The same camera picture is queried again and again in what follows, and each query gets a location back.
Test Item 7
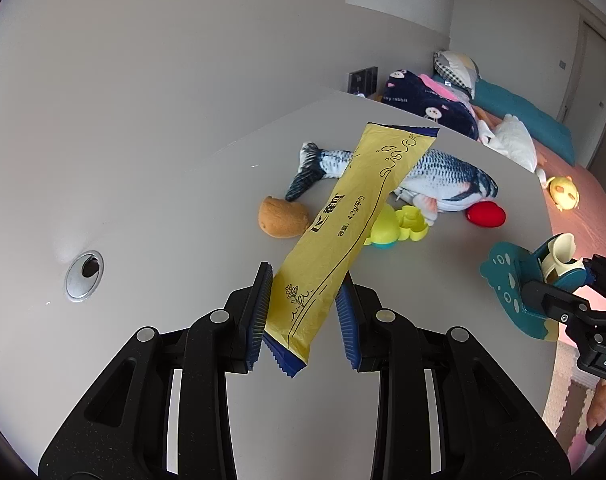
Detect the yellow-green plastic toy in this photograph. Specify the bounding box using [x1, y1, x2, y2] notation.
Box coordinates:
[363, 204, 430, 251]

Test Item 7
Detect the silver cable grommet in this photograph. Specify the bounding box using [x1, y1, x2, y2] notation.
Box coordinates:
[64, 250, 104, 302]

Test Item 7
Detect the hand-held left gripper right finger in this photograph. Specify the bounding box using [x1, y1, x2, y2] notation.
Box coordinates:
[335, 272, 571, 480]

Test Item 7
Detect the black wall socket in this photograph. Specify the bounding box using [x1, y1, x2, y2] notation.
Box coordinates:
[348, 66, 379, 95]

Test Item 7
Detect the brown potato toy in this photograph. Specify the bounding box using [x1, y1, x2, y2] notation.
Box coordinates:
[258, 196, 310, 238]

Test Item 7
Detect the red plush heart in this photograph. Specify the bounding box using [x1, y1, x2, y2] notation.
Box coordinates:
[466, 201, 507, 228]

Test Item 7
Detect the patterned pillow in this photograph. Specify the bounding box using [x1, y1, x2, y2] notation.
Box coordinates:
[433, 50, 480, 100]

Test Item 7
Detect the foam floor mat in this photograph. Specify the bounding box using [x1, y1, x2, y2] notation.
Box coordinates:
[540, 345, 606, 456]

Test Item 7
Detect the yellow chick plush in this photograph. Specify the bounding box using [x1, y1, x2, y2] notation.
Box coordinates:
[547, 176, 580, 212]

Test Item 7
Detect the white goose plush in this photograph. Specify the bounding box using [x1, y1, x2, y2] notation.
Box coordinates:
[478, 114, 546, 186]

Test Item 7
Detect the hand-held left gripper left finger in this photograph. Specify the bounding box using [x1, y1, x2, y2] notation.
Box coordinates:
[38, 261, 274, 480]

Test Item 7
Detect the navy printed blanket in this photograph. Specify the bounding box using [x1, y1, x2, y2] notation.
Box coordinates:
[381, 69, 480, 141]

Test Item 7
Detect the teal dinosaur toy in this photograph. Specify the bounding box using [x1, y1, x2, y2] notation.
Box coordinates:
[480, 234, 591, 343]

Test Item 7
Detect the pink cloth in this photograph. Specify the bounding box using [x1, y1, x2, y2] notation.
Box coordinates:
[417, 73, 471, 103]

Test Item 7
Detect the pink bed sheet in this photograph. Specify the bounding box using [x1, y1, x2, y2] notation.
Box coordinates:
[533, 137, 606, 346]

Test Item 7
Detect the blue plush fish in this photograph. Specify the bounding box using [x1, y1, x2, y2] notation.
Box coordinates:
[284, 141, 499, 223]

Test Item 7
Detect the yellow paper packet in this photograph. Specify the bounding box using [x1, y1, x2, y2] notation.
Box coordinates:
[263, 122, 441, 378]

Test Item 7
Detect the teal pillow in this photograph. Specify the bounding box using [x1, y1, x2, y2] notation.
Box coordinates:
[470, 80, 576, 166]

